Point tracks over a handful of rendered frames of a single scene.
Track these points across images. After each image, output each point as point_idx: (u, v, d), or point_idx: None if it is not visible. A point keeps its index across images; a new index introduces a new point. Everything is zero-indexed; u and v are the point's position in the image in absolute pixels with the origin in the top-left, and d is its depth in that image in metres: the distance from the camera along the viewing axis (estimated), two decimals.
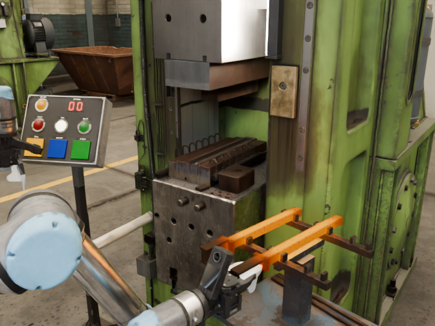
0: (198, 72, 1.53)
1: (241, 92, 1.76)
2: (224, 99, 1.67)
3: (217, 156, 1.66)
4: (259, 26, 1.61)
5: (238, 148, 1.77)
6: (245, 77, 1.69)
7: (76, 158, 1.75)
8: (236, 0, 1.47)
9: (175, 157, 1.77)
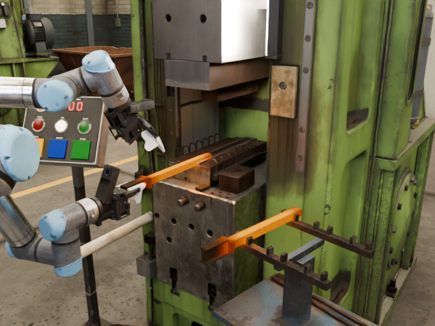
0: (198, 72, 1.53)
1: (241, 92, 1.76)
2: (224, 99, 1.67)
3: (217, 156, 1.66)
4: (259, 26, 1.61)
5: (238, 148, 1.77)
6: (245, 77, 1.69)
7: (76, 158, 1.75)
8: (236, 0, 1.47)
9: (175, 157, 1.77)
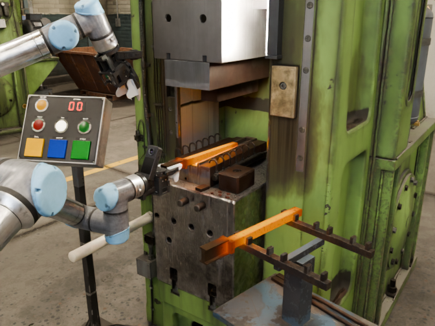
0: (198, 72, 1.53)
1: (241, 92, 1.76)
2: (224, 99, 1.67)
3: (217, 156, 1.66)
4: (259, 26, 1.61)
5: (238, 148, 1.77)
6: (245, 77, 1.69)
7: (76, 158, 1.75)
8: (236, 0, 1.47)
9: (175, 157, 1.77)
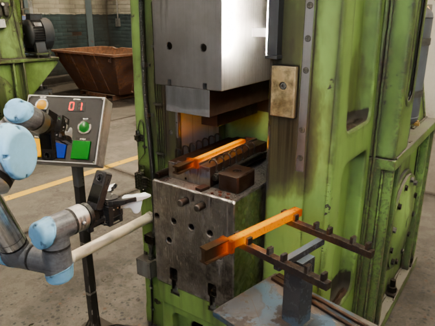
0: (199, 99, 1.56)
1: (240, 116, 1.79)
2: (224, 123, 1.70)
3: (217, 156, 1.66)
4: (258, 52, 1.64)
5: (238, 148, 1.77)
6: (244, 101, 1.72)
7: (76, 158, 1.75)
8: (235, 29, 1.50)
9: (175, 157, 1.77)
